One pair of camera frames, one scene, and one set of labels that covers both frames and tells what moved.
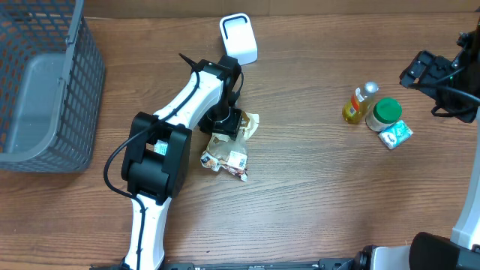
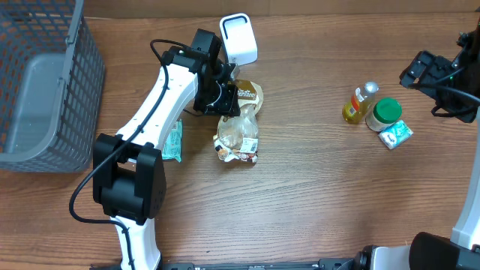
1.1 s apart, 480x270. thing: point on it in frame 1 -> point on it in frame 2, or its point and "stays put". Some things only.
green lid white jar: (382, 113) stays put
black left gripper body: (220, 118) -> (212, 98)
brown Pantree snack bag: (223, 151) -> (237, 137)
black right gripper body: (429, 72) stays put
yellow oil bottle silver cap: (355, 108) stays put
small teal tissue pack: (395, 134) stays put
